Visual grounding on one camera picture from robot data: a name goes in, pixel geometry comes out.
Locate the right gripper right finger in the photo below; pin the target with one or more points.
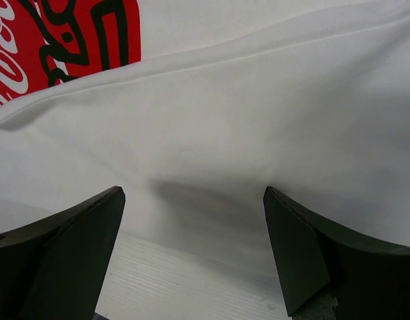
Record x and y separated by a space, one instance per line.
328 271

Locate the white red-print t-shirt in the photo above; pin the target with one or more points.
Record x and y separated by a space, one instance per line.
316 105

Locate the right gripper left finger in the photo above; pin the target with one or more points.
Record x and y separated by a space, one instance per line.
55 267

